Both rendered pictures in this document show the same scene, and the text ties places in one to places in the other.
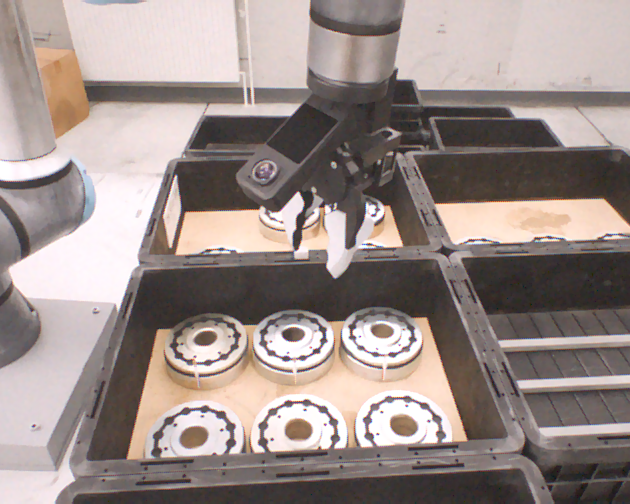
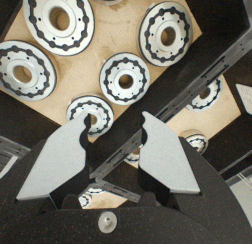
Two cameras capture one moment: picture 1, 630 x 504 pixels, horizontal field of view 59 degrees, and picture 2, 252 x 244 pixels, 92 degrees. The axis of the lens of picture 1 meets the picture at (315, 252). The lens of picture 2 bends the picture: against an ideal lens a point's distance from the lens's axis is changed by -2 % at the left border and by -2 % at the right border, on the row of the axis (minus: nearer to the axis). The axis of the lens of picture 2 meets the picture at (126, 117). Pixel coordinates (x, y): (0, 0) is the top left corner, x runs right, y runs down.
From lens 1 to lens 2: 0.50 m
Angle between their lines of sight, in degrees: 29
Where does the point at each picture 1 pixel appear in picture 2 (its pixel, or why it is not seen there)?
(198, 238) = (224, 104)
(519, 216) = (108, 204)
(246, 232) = (204, 125)
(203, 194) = (241, 127)
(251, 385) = (124, 40)
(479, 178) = not seen: hidden behind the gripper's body
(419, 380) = (62, 111)
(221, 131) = (244, 161)
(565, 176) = not seen: hidden behind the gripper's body
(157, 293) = (222, 35)
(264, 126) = (230, 172)
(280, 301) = (150, 96)
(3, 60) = not seen: outside the picture
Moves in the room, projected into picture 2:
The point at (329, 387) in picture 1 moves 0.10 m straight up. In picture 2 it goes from (90, 73) to (85, 87)
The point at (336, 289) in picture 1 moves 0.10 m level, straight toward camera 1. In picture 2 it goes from (128, 123) to (93, 89)
